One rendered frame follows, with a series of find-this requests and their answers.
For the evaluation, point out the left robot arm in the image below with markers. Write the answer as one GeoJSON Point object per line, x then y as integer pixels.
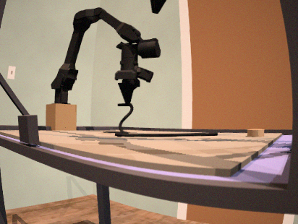
{"type": "Point", "coordinates": [67, 73]}

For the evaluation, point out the black rope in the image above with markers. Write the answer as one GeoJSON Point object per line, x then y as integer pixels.
{"type": "Point", "coordinates": [126, 134]}

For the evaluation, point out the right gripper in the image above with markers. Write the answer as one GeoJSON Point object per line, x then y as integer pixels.
{"type": "Point", "coordinates": [156, 5]}

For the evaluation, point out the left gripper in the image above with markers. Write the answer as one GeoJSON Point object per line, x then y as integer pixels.
{"type": "Point", "coordinates": [128, 76]}

